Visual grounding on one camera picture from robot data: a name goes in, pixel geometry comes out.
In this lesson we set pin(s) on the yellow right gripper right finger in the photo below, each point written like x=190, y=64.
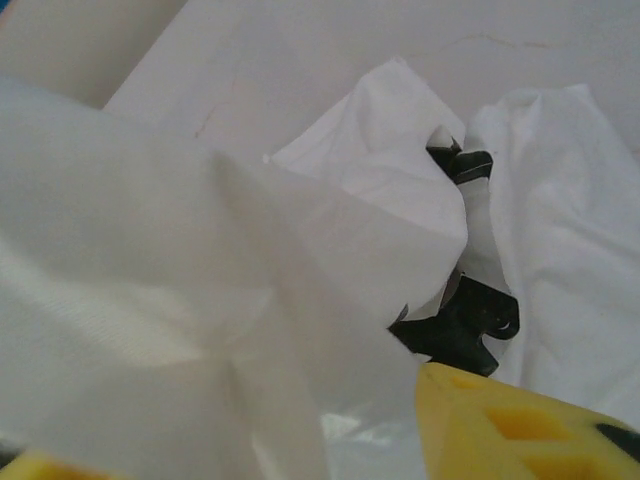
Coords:
x=500, y=440

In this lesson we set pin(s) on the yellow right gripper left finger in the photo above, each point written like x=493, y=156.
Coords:
x=60, y=470

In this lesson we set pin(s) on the white t-shirt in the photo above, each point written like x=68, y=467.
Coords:
x=150, y=225

